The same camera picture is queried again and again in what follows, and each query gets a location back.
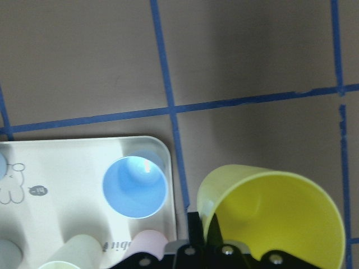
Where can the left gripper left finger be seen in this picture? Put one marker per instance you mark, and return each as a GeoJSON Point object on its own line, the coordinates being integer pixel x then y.
{"type": "Point", "coordinates": [187, 253]}

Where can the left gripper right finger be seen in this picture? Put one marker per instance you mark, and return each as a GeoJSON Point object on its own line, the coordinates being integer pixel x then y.
{"type": "Point", "coordinates": [220, 254]}

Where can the blue cup near tray edge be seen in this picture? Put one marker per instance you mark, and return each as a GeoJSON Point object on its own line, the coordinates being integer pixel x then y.
{"type": "Point", "coordinates": [3, 166]}

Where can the pink cup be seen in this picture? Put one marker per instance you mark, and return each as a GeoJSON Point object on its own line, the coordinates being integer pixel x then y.
{"type": "Point", "coordinates": [148, 241]}

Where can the pale green cup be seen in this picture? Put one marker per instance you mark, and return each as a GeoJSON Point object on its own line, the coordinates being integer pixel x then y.
{"type": "Point", "coordinates": [81, 251]}

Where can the beige serving tray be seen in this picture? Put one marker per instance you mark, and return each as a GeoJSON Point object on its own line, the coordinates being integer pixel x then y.
{"type": "Point", "coordinates": [53, 191]}

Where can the grey cup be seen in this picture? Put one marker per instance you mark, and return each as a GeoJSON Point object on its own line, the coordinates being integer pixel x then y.
{"type": "Point", "coordinates": [11, 255]}

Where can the yellow plastic cup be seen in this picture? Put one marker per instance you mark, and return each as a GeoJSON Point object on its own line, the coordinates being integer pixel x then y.
{"type": "Point", "coordinates": [273, 210]}

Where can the blue cup on tray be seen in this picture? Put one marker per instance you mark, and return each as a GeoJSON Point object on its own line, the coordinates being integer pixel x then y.
{"type": "Point", "coordinates": [135, 185]}

